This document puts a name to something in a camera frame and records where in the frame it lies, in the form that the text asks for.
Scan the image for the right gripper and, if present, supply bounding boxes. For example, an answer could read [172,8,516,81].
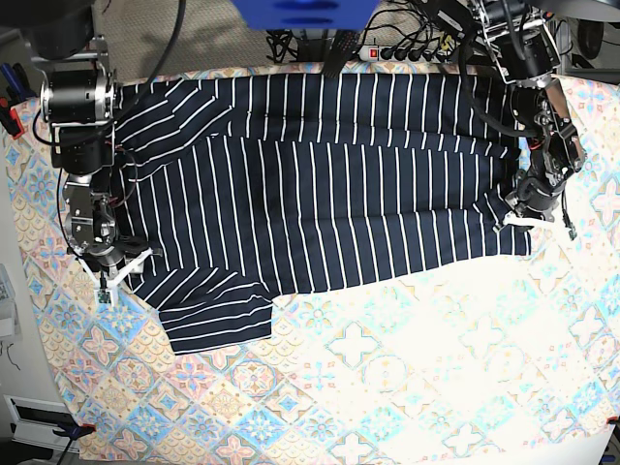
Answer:
[80,235,150,279]

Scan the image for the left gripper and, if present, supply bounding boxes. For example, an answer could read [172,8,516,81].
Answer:
[504,170,566,222]

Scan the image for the navy white striped T-shirt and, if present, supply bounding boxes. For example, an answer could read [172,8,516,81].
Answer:
[112,74,531,356]

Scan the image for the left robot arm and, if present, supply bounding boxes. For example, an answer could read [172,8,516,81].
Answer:
[458,1,586,228]

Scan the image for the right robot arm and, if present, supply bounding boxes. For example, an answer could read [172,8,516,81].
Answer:
[1,1,158,285]

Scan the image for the white box left edge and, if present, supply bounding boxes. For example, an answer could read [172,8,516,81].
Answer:
[0,264,21,342]

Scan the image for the patterned tile tablecloth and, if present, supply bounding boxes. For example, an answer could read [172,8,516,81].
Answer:
[1,77,619,464]

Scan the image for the red black clamp left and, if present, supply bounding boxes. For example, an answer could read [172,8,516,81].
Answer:
[0,97,24,140]

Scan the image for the orange clamp bottom left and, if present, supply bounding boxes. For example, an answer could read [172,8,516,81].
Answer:
[52,422,97,441]

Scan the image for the white tray bottom left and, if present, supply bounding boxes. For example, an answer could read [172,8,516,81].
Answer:
[4,394,74,451]

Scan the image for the white power strip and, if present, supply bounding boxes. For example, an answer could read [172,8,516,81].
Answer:
[357,43,455,64]

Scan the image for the black remote-like device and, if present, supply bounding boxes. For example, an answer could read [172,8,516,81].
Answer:
[322,29,360,78]

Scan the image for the blue box overhead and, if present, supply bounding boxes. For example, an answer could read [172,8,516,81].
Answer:
[232,0,379,31]

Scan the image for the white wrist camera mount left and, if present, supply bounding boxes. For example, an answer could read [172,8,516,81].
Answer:
[500,196,577,241]

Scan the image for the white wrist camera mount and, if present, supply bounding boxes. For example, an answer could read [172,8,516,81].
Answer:
[77,247,161,306]
[500,196,577,241]

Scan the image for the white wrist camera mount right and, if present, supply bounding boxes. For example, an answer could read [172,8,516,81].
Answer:
[77,247,161,306]

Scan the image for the blue clamp handles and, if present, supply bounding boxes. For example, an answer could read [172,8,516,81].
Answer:
[1,63,36,103]

